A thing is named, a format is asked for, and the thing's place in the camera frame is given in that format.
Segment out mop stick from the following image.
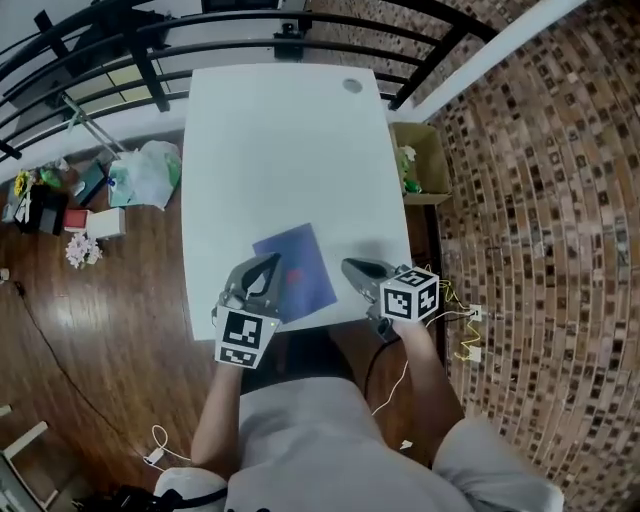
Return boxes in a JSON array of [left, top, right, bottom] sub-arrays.
[[60, 93, 127, 153]]

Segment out black strap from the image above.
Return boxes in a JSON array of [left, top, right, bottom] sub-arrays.
[[110, 483, 227, 512]]

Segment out red box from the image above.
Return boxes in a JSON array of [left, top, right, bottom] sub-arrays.
[[63, 208, 92, 233]]

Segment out long black floor cable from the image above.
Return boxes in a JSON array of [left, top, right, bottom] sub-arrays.
[[13, 281, 152, 457]]

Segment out thin white cable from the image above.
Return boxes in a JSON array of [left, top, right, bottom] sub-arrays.
[[371, 359, 412, 417]]

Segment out cardboard box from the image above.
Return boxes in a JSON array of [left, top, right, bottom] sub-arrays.
[[388, 121, 455, 207]]

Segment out person's left forearm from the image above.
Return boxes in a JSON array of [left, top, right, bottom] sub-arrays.
[[190, 363, 247, 469]]

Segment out black metal railing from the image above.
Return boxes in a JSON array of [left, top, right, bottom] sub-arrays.
[[0, 0, 501, 162]]

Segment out white charger with cable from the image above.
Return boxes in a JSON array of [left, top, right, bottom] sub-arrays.
[[143, 424, 193, 467]]

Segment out green plastic item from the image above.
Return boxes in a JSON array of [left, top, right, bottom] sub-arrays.
[[402, 163, 425, 195]]

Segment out dark green box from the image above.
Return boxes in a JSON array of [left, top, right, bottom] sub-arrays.
[[73, 161, 109, 208]]

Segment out white plastic bag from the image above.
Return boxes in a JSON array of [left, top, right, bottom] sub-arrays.
[[122, 140, 183, 212]]

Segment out black box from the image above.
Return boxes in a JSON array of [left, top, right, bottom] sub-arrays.
[[18, 191, 70, 237]]

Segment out white box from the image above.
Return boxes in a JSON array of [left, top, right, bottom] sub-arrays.
[[86, 206, 127, 240]]

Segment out person's right forearm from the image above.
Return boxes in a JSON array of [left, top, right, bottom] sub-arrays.
[[393, 319, 469, 454]]

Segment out black clamp mount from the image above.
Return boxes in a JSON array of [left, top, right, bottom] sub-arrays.
[[272, 21, 307, 62]]

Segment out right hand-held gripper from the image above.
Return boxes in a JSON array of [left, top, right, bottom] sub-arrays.
[[341, 257, 442, 343]]

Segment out white wooden furniture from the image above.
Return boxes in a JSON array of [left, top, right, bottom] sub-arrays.
[[0, 401, 57, 512]]

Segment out person's dark trousers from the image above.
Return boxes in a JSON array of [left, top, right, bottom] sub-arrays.
[[242, 327, 362, 397]]

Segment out purple notebook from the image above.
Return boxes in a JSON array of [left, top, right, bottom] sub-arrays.
[[252, 222, 338, 324]]

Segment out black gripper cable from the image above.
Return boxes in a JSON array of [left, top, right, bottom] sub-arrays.
[[363, 319, 403, 412]]

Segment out person's white shirt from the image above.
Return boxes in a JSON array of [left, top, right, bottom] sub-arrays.
[[153, 374, 567, 512]]

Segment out yellow cable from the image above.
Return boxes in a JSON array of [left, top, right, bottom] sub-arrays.
[[438, 278, 484, 362]]

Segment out pink flower bouquet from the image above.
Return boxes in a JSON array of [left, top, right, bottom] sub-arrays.
[[65, 231, 104, 270]]

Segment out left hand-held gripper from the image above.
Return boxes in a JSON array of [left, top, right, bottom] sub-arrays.
[[213, 252, 285, 372]]

